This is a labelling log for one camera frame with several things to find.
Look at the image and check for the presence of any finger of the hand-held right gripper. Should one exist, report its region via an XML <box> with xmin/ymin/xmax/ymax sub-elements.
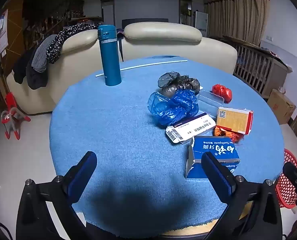
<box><xmin>283</xmin><ymin>162</ymin><xmax>297</xmax><ymax>212</ymax></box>

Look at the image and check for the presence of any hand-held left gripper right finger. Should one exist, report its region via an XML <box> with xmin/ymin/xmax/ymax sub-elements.
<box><xmin>201</xmin><ymin>151</ymin><xmax>283</xmax><ymax>240</ymax></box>

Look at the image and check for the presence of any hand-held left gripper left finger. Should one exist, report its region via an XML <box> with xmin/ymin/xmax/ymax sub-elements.
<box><xmin>16</xmin><ymin>151</ymin><xmax>97</xmax><ymax>240</ymax></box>

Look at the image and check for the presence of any red plastic basket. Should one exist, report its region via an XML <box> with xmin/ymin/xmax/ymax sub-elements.
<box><xmin>275</xmin><ymin>148</ymin><xmax>297</xmax><ymax>209</ymax></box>

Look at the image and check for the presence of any blue toothpaste box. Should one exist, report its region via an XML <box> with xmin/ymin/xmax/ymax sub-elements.
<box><xmin>185</xmin><ymin>135</ymin><xmax>240</xmax><ymax>179</ymax></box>

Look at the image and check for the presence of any black plastic bag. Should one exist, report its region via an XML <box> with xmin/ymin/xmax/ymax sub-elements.
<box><xmin>158</xmin><ymin>72</ymin><xmax>201</xmax><ymax>98</ymax></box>

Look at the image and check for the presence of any orange plastic bag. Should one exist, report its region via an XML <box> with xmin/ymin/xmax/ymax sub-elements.
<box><xmin>214</xmin><ymin>126</ymin><xmax>244</xmax><ymax>143</ymax></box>

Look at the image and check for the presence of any white medicine box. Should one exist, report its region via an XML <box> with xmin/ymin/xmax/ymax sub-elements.
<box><xmin>166</xmin><ymin>112</ymin><xmax>216</xmax><ymax>145</ymax></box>

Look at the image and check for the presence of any orange and red box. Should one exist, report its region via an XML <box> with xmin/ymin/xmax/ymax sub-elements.
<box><xmin>216</xmin><ymin>107</ymin><xmax>254</xmax><ymax>135</ymax></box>

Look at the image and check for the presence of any blue tablecloth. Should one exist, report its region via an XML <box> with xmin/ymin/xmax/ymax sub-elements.
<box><xmin>49</xmin><ymin>56</ymin><xmax>285</xmax><ymax>238</ymax></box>

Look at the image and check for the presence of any cardboard box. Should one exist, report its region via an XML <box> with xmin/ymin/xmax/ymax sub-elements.
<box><xmin>267</xmin><ymin>89</ymin><xmax>296</xmax><ymax>125</ymax></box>

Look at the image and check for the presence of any clear plastic packaging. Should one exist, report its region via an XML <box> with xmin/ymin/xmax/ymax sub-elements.
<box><xmin>197</xmin><ymin>90</ymin><xmax>225</xmax><ymax>120</ymax></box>

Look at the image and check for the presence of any blue plastic bag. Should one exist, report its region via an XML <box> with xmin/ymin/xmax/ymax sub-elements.
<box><xmin>148</xmin><ymin>89</ymin><xmax>200</xmax><ymax>127</ymax></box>

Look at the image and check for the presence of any red plastic bag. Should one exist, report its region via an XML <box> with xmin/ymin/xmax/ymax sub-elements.
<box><xmin>212</xmin><ymin>84</ymin><xmax>233</xmax><ymax>103</ymax></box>

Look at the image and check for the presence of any red stool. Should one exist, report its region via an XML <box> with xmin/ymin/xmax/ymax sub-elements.
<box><xmin>1</xmin><ymin>92</ymin><xmax>31</xmax><ymax>140</ymax></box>

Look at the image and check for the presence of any black cloth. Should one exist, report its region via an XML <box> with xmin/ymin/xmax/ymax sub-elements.
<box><xmin>12</xmin><ymin>47</ymin><xmax>49</xmax><ymax>90</ymax></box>

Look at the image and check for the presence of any wooden crib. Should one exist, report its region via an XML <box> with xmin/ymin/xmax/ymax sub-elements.
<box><xmin>222</xmin><ymin>35</ymin><xmax>293</xmax><ymax>98</ymax></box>

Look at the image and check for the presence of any teal thermos bottle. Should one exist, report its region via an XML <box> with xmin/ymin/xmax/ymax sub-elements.
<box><xmin>97</xmin><ymin>25</ymin><xmax>122</xmax><ymax>86</ymax></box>

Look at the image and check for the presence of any grey cloth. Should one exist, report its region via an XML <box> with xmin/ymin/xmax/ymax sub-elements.
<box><xmin>31</xmin><ymin>34</ymin><xmax>57</xmax><ymax>73</ymax></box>

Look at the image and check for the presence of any thin white rod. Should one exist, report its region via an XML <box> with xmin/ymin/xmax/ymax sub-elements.
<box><xmin>95</xmin><ymin>60</ymin><xmax>188</xmax><ymax>77</ymax></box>

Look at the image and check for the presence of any dark floral cloth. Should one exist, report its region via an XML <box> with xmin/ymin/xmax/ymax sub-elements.
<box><xmin>46</xmin><ymin>23</ymin><xmax>102</xmax><ymax>64</ymax></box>

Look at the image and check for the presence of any cream leather sofa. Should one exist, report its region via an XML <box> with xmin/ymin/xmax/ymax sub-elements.
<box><xmin>6</xmin><ymin>22</ymin><xmax>238</xmax><ymax>115</ymax></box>

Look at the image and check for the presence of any white standing air conditioner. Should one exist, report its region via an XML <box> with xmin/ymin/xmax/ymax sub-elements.
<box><xmin>194</xmin><ymin>11</ymin><xmax>209</xmax><ymax>37</ymax></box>

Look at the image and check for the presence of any wooden shelf with bottles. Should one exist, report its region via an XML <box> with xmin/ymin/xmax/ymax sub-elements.
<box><xmin>22</xmin><ymin>0</ymin><xmax>85</xmax><ymax>50</ymax></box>

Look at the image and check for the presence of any black television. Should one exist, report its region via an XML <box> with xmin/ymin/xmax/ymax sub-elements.
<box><xmin>122</xmin><ymin>18</ymin><xmax>169</xmax><ymax>29</ymax></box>

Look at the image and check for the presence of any beige curtain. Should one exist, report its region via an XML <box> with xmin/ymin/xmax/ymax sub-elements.
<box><xmin>204</xmin><ymin>0</ymin><xmax>270</xmax><ymax>46</ymax></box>

